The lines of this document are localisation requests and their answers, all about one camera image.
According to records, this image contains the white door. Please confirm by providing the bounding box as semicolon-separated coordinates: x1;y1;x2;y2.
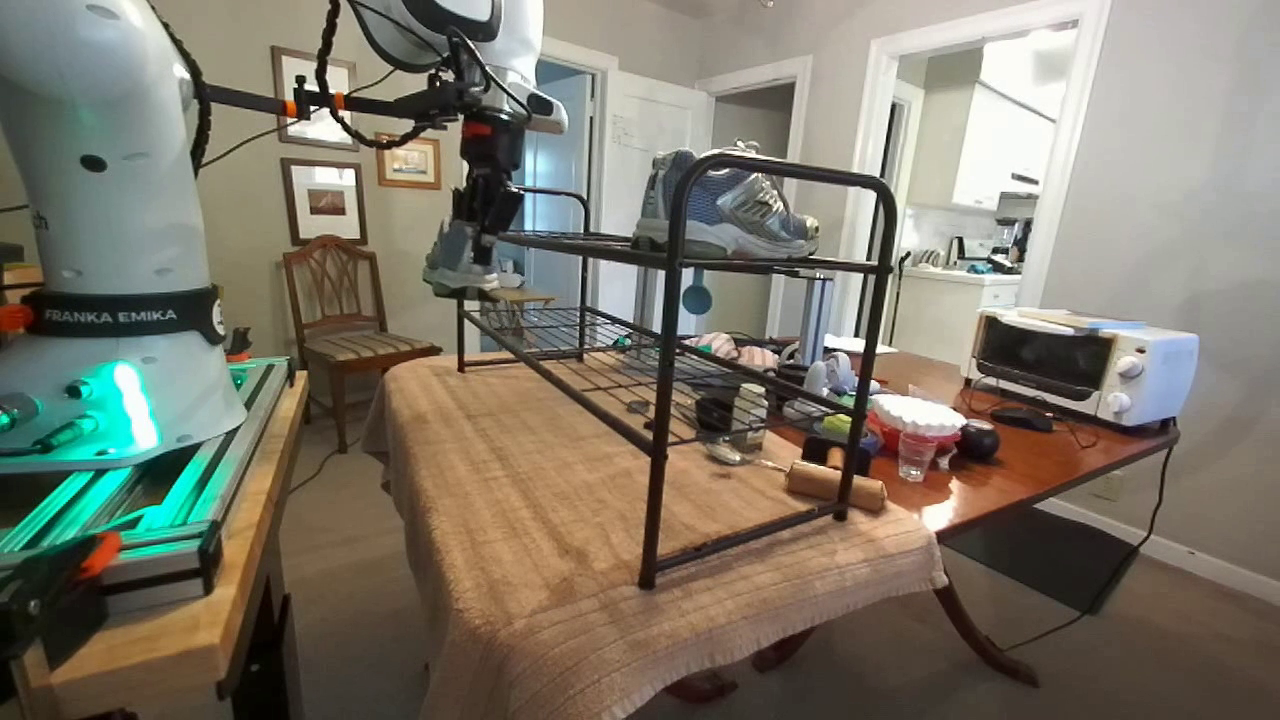
596;67;727;341

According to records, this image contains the white toaster oven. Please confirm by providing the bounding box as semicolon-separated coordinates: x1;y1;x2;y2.
961;307;1205;434

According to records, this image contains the large framed picture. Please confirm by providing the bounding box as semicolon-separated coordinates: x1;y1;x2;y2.
268;45;361;157

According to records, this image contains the grey blue running shoe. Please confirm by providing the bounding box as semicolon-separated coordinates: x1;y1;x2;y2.
418;217;528;299
631;145;825;260

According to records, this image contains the clear glass jar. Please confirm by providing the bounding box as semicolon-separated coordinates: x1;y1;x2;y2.
727;380;777;456

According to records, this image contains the green plastic toy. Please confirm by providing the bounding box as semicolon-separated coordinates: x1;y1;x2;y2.
810;408;863;449

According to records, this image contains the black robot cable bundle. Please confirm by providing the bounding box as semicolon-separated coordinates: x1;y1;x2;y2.
135;0;473;181

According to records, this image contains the black metal shoe rack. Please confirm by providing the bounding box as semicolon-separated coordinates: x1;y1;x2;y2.
451;152;900;594

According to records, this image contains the curved wooden table leg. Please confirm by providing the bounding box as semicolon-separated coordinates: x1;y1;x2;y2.
931;576;1045;692

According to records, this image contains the clear glass cup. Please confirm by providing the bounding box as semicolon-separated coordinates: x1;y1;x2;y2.
892;429;944;490

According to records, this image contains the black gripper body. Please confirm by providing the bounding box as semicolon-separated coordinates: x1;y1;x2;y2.
451;117;528;240

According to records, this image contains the black stand with orange clamps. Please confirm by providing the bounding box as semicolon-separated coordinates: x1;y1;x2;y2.
194;72;464;139

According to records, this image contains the beige woven tablecloth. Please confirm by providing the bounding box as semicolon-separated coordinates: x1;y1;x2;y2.
361;348;950;720

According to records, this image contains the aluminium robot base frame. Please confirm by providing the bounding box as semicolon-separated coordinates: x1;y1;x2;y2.
0;351;297;594

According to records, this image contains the small framed picture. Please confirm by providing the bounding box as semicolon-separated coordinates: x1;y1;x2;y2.
371;134;446;193

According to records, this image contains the wooden rolling pin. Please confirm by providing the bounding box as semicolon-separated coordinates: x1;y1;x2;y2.
778;456;892;522

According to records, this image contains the black round roll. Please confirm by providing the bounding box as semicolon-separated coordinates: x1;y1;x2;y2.
691;389;740;441

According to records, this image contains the blue ladle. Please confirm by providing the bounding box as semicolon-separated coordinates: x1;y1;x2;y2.
678;264;719;322

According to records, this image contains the small black cup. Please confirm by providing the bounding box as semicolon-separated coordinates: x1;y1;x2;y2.
954;417;1005;470

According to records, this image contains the black toaster power cable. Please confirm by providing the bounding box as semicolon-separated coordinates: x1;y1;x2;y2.
994;434;1183;657

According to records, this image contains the brown wooden chair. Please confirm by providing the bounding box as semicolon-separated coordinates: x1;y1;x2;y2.
278;235;446;456

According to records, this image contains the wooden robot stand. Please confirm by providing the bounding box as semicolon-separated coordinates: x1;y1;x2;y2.
0;368;313;720

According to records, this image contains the dark framed picture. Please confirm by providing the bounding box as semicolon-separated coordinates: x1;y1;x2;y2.
274;157;371;251

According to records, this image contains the white kitchen counter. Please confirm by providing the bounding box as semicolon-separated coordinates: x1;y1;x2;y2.
892;257;1033;371

